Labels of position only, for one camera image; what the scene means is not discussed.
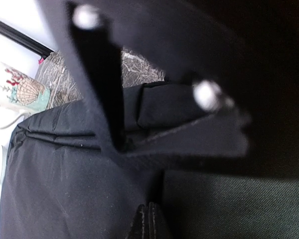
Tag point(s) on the right black frame post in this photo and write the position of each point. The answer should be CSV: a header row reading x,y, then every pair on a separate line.
x,y
24,41

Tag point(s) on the black student bag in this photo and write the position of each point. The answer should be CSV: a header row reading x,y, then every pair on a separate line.
x,y
234,54

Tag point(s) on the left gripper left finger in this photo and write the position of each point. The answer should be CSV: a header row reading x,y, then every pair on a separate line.
x,y
100,58

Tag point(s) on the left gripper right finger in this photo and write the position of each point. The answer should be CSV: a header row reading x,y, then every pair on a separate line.
x,y
166,126

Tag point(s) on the cream mug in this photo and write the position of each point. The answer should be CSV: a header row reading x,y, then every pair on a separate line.
x,y
21,94

